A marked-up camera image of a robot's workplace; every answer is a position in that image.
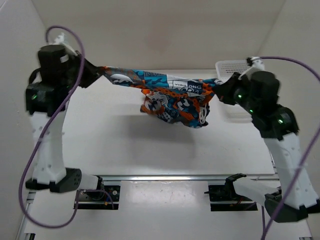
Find aluminium front rail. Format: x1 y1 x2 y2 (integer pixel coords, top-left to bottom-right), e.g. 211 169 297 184
97 174 278 183

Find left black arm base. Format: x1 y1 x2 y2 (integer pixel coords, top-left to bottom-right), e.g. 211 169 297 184
77 179 121 210

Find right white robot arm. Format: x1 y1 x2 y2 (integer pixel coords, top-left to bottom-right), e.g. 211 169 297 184
214 71 320 223

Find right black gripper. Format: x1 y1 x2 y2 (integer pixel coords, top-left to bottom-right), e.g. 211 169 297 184
214 72 260 116

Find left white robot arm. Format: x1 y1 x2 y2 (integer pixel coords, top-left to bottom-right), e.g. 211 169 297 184
25 43 105 200

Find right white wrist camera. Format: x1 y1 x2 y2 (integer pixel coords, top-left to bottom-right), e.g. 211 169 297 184
238 56 265 80

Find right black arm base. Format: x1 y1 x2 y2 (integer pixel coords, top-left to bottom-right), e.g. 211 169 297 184
204 173 258 212

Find colourful patterned shorts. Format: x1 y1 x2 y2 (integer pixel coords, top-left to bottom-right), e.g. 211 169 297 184
103 66 223 129

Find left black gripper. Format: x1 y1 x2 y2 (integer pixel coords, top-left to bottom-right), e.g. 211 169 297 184
59 50 104 91

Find white perforated plastic basket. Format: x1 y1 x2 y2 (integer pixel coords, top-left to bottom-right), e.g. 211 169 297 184
215 59 253 123

